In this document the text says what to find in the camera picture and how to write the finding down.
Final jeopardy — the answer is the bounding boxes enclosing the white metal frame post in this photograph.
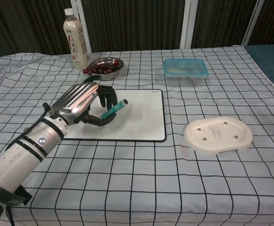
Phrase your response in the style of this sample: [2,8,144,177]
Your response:
[179,0,200,49]
[241,0,265,46]

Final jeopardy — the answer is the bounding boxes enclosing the milk tea bottle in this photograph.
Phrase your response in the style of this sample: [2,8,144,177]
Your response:
[63,8,91,70]

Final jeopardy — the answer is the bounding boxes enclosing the dark corrugated curtain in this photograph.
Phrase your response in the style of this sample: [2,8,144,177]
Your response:
[0,0,274,62]

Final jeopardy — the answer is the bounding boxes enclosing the white drawing board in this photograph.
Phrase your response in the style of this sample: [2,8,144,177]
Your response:
[61,89,167,142]

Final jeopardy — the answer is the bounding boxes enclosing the cream plastic eraser base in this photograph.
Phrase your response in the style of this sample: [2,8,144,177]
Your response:
[183,117,253,155]

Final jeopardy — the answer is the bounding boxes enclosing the white perforated metal rail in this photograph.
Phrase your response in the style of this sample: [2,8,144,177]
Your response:
[71,0,92,53]

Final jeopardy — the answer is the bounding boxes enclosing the red cherries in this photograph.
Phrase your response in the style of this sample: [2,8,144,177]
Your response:
[83,60,120,75]

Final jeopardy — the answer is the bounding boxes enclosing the steel bowl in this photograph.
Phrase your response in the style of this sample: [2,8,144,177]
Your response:
[88,57,125,81]

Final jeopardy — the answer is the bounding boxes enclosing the checkered tablecloth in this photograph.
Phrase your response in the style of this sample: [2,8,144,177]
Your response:
[0,44,274,226]

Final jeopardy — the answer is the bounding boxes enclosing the blue lidded plastic container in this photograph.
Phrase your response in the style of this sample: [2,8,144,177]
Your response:
[163,58,209,87]

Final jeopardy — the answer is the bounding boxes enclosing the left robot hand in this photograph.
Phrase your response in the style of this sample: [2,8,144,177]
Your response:
[50,75,117,127]

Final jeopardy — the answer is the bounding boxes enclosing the green whiteboard marker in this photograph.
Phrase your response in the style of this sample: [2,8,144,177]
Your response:
[100,99,129,120]

